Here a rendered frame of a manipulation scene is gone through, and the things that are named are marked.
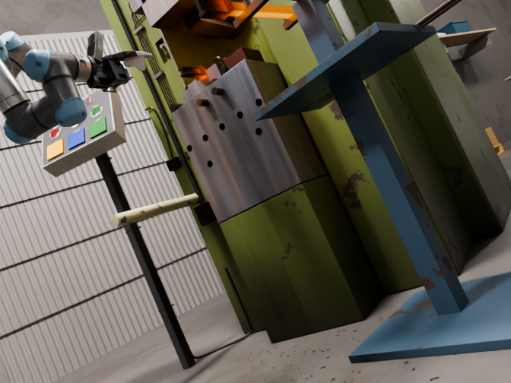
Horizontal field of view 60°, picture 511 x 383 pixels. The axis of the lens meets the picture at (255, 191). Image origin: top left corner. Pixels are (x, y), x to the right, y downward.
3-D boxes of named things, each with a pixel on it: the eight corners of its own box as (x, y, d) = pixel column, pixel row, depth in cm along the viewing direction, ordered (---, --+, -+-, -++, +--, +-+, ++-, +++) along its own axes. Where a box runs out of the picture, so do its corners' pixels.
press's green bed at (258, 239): (364, 321, 138) (301, 182, 142) (271, 344, 159) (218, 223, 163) (409, 265, 184) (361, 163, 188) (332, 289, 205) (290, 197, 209)
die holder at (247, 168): (301, 182, 142) (244, 58, 145) (217, 223, 163) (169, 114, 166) (360, 163, 188) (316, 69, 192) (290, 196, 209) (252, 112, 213)
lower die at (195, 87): (223, 82, 158) (214, 61, 159) (187, 109, 169) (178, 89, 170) (281, 86, 193) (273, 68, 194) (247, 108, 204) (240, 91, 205)
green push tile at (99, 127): (105, 129, 171) (104, 116, 176) (89, 137, 172) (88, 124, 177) (108, 132, 173) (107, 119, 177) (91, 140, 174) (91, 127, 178)
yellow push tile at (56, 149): (62, 152, 174) (62, 138, 179) (47, 160, 175) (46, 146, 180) (65, 154, 176) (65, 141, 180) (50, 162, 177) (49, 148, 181)
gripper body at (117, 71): (118, 93, 133) (84, 92, 123) (107, 67, 133) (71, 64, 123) (133, 79, 128) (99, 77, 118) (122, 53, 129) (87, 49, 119)
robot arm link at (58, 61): (29, 90, 110) (17, 58, 111) (68, 90, 119) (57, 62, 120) (45, 72, 106) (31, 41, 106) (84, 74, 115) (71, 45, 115)
